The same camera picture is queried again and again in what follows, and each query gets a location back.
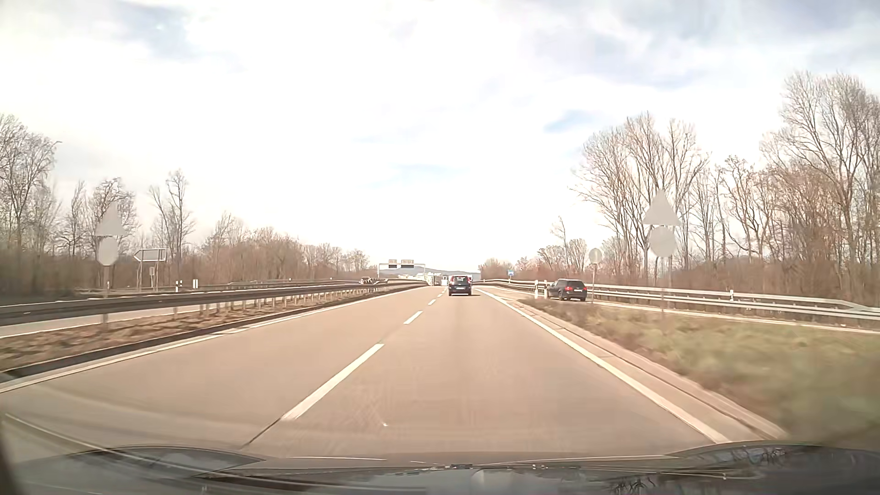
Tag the queue of distant vehicles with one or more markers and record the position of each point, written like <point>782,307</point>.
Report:
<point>433,278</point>

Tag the overhead sign gantry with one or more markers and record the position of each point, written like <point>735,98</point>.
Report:
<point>405,265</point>

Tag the dark car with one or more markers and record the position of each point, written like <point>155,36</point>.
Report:
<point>460,285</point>

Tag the grey asphalt road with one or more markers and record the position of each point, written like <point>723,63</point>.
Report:
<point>447,371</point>

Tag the black estate car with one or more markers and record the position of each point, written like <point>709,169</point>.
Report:
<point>567,289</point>

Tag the small round road sign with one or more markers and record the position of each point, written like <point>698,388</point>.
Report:
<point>595,256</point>

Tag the road markings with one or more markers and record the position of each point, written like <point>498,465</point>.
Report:
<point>333,382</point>

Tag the triangle and round road sign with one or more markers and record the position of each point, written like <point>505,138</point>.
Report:
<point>661,227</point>
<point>108,240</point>

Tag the car's own bonnet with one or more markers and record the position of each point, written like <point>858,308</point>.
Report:
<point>440,474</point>

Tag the arrow direction sign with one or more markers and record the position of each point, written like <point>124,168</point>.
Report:
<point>150,255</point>

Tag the row of bare trees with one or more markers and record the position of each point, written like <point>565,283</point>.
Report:
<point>742,213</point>
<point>137,240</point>

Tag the grass median strip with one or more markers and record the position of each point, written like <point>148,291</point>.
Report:
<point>117,333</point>

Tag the grass verge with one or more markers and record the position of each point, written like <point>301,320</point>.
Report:
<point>756,357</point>

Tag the grey opposite carriageway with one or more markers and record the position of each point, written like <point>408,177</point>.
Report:
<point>62,320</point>

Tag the steel guard rail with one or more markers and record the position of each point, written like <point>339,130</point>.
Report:
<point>172,300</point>
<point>687,297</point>

